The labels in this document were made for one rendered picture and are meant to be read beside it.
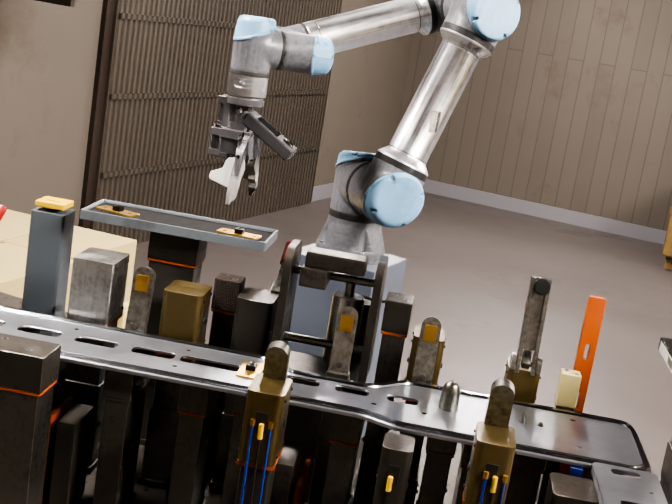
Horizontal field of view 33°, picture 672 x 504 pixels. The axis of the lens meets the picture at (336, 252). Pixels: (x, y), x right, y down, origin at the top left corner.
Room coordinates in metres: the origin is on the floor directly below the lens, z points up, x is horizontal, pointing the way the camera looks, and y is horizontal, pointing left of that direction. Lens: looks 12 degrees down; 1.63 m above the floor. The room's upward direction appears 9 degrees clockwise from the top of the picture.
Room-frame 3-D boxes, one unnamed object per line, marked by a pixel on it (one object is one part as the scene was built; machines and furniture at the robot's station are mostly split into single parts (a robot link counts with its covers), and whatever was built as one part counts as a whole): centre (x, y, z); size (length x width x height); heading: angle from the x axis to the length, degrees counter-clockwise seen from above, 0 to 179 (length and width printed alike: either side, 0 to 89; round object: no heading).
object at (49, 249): (2.24, 0.57, 0.92); 0.08 x 0.08 x 0.44; 85
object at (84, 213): (2.21, 0.31, 1.16); 0.37 x 0.14 x 0.02; 85
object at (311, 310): (2.44, -0.03, 0.90); 0.20 x 0.20 x 0.40; 68
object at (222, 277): (2.08, 0.19, 0.90); 0.05 x 0.05 x 0.40; 85
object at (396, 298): (2.05, -0.13, 0.91); 0.07 x 0.05 x 0.42; 175
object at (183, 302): (2.05, 0.26, 0.89); 0.12 x 0.08 x 0.38; 175
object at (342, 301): (2.06, -0.01, 0.95); 0.18 x 0.13 x 0.49; 85
